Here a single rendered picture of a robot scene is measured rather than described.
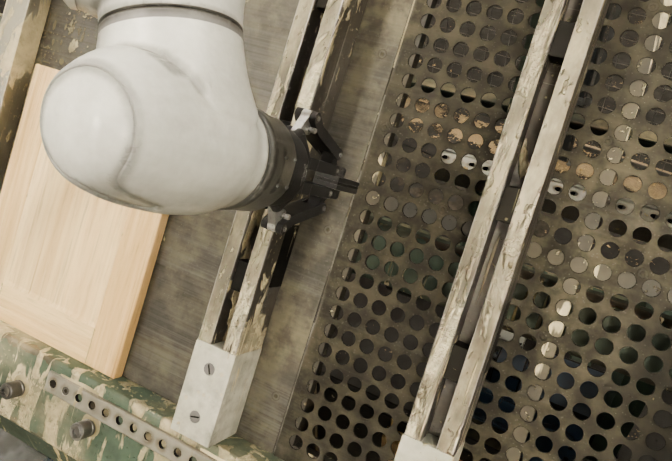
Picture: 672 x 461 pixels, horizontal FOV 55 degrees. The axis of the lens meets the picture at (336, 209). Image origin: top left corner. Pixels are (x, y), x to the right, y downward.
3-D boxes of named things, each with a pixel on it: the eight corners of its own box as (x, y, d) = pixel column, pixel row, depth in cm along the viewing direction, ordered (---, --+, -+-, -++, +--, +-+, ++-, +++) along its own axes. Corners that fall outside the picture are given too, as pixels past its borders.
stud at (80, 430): (81, 431, 91) (65, 437, 89) (86, 415, 91) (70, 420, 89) (94, 438, 91) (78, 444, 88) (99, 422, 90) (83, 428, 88)
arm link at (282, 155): (285, 112, 50) (315, 125, 55) (191, 85, 53) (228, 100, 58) (251, 224, 50) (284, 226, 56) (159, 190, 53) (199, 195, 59)
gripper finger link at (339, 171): (267, 159, 63) (271, 145, 63) (313, 168, 73) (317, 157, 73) (301, 170, 61) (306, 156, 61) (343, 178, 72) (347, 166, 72)
